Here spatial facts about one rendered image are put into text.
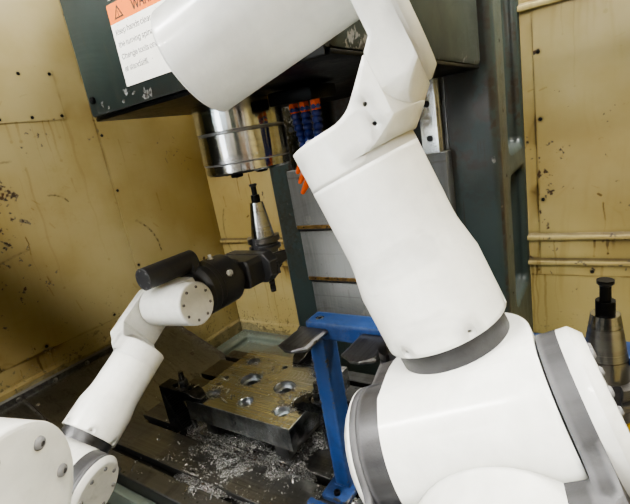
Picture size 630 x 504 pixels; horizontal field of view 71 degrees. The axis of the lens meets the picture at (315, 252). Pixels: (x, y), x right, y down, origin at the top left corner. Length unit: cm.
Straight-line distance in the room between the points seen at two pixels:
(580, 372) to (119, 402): 54
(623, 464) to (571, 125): 128
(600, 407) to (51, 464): 21
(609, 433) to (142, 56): 64
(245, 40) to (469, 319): 18
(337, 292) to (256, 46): 116
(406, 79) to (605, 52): 125
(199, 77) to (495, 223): 98
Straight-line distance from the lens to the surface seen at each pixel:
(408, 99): 23
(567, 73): 146
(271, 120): 79
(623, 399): 53
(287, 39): 25
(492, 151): 113
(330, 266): 133
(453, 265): 23
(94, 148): 184
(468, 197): 116
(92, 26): 78
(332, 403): 76
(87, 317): 180
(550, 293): 159
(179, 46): 26
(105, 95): 77
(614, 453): 23
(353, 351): 62
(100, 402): 64
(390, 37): 22
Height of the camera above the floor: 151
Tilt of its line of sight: 15 degrees down
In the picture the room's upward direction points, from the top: 10 degrees counter-clockwise
